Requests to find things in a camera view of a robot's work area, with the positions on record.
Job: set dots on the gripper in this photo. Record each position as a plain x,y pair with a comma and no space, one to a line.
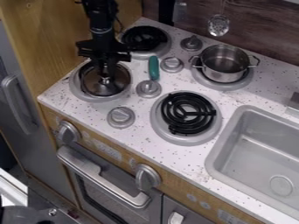
103,48

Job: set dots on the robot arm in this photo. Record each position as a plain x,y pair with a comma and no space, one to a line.
99,14

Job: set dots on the toy stove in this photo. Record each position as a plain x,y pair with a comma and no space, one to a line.
187,116

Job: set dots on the silver pot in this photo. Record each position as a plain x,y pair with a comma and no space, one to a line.
224,62

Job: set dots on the teal tool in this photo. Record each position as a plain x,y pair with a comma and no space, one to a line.
154,67

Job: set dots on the grey toy refrigerator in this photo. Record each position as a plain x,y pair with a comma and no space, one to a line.
23,116

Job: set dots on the silver slotted spoon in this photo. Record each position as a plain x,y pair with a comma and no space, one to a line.
218,25

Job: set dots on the toy sink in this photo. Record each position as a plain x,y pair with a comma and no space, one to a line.
257,157

